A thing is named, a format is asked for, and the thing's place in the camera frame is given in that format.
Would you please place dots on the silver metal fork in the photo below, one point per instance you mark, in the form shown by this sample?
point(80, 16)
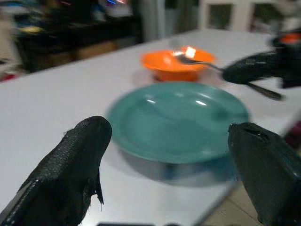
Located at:
point(265, 91)

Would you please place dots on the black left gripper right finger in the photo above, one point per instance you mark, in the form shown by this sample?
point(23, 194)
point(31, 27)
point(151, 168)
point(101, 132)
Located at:
point(270, 169)

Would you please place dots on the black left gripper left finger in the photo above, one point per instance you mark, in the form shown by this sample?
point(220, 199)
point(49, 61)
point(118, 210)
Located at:
point(61, 169)

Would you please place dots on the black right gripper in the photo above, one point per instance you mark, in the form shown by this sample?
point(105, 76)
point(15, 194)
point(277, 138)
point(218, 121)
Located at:
point(291, 63)

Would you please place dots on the teal round plate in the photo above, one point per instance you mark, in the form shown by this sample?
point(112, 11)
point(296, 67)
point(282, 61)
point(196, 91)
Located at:
point(178, 122)

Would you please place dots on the black shelf unit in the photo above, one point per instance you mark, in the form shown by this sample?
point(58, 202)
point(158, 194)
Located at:
point(70, 35)

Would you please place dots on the orange plastic bowl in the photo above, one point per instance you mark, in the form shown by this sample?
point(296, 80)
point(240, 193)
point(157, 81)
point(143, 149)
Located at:
point(175, 66)

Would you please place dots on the white framed glass door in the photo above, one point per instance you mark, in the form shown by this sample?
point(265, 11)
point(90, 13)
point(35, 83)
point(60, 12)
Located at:
point(237, 15)

